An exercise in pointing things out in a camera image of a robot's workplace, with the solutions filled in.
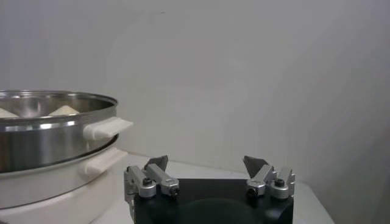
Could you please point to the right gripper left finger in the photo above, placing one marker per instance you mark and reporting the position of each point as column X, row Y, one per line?
column 163, row 181

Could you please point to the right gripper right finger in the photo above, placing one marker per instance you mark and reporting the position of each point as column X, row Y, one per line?
column 263, row 179

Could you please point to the white steamed baozi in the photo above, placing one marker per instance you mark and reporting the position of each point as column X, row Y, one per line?
column 5, row 114
column 64, row 110

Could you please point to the stainless steel steamer basket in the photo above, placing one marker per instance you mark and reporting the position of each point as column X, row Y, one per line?
column 45, row 143

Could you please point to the white electric cooker pot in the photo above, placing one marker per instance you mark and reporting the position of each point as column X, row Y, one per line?
column 61, row 194

